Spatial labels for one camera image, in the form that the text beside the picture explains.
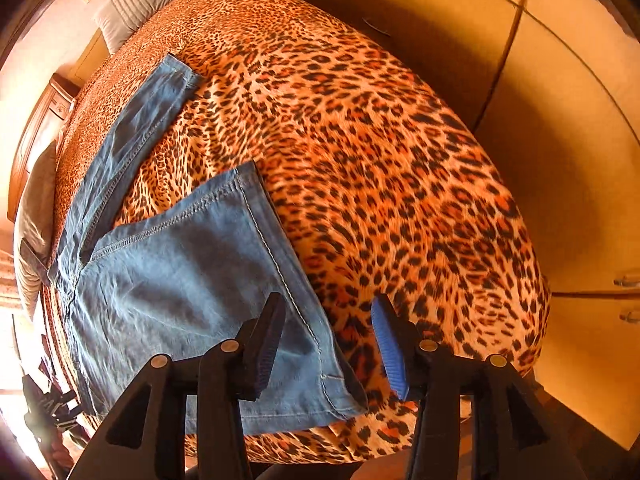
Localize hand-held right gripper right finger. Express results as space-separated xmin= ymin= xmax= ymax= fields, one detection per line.
xmin=371 ymin=293 xmax=588 ymax=480

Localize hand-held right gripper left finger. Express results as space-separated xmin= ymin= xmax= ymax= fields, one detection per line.
xmin=67 ymin=291 xmax=287 ymax=480

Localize blue denim pants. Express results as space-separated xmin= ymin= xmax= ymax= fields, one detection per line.
xmin=47 ymin=54 xmax=370 ymax=436

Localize grey pillow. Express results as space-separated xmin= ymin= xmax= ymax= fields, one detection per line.
xmin=12 ymin=140 xmax=60 ymax=321

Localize leopard print blanket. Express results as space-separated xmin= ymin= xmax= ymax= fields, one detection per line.
xmin=42 ymin=0 xmax=551 ymax=466

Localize light wooden wardrobe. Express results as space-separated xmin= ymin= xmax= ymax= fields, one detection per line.
xmin=260 ymin=0 xmax=640 ymax=451

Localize wooden headboard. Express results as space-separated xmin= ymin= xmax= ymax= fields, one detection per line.
xmin=6 ymin=72 xmax=81 ymax=223

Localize white pleated pillow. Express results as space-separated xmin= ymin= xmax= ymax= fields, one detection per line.
xmin=92 ymin=0 xmax=185 ymax=56

